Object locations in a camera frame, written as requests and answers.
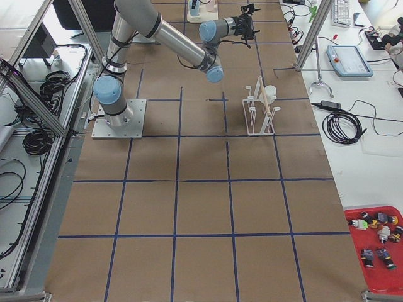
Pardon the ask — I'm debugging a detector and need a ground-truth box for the grey plastic cup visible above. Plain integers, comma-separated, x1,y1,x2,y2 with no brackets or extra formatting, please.
189,0,200,17

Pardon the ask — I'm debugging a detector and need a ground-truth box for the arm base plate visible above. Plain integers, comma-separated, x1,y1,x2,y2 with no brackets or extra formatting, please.
132,32,157,44
92,99,147,139

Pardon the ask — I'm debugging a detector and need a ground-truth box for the blue teach pendant tablet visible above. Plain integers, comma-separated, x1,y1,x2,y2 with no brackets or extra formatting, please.
326,45,373,78

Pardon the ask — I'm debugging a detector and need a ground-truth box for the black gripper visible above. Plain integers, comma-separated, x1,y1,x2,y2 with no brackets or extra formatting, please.
234,3,260,48

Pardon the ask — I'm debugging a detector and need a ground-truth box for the black power adapter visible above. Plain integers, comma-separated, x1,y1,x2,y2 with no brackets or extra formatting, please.
320,100,341,111

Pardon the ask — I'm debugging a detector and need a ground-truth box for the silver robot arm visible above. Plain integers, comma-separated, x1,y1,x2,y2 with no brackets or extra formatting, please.
93,1,257,128

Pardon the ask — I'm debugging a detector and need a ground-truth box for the white plastic cup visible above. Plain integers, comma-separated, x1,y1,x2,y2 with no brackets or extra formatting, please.
259,85,277,104

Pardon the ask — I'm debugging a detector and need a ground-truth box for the coiled black cable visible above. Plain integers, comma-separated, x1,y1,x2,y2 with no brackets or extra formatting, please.
326,113,368,145

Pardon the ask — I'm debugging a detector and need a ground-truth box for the red parts tray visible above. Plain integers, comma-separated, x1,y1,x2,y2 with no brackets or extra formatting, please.
344,206,402,296

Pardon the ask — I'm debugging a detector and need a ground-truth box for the cream serving tray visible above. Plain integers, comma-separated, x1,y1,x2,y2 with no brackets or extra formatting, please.
186,0,218,23

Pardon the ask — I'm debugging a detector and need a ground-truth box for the white keyboard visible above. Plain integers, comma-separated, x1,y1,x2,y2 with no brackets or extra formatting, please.
331,0,351,27

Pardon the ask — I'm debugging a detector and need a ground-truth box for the white wire cup rack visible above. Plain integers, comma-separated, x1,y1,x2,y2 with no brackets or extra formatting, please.
242,76,281,137

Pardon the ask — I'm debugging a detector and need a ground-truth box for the green handled reach grabber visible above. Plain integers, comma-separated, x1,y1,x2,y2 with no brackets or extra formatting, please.
309,0,334,98

